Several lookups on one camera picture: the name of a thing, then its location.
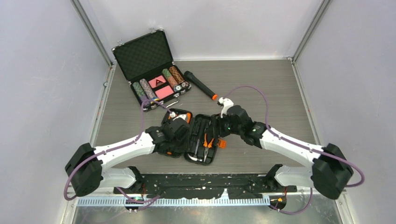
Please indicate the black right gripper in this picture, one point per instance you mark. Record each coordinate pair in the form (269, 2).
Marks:
(216, 125)

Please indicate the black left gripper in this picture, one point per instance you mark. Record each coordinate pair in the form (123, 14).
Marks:
(185, 134)

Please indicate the long black orange screwdriver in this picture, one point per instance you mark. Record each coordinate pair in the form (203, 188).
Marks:
(188, 117)

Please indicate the orange case latch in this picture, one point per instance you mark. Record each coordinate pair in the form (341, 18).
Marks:
(221, 143)

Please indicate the orange handled pliers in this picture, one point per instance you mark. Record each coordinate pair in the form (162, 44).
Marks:
(208, 146)

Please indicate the black plastic tool case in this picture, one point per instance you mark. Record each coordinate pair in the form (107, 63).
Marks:
(189, 146)

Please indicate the small claw hammer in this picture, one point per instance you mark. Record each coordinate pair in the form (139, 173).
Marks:
(199, 134)

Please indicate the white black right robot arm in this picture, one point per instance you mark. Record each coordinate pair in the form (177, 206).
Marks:
(324, 169)

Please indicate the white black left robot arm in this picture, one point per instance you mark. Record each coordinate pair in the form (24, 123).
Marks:
(91, 168)

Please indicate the pink card deck lower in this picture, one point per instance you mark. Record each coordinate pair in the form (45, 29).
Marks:
(164, 92)

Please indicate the pink card deck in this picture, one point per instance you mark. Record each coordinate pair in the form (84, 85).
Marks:
(164, 92)
(157, 81)

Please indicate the pink card deck upper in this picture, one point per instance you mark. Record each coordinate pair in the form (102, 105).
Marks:
(157, 81)

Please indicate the black orange flashlight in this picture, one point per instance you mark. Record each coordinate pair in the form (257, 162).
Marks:
(193, 79)

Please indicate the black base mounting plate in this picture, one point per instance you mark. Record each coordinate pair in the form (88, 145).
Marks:
(203, 186)

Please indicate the black poker chip case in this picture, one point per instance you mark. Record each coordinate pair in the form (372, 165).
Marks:
(145, 58)

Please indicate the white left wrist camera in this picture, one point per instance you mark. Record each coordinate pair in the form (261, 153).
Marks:
(174, 115)

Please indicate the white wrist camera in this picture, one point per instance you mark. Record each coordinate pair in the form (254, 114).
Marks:
(174, 115)
(225, 104)

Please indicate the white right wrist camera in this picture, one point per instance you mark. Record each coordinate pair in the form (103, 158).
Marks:
(225, 104)

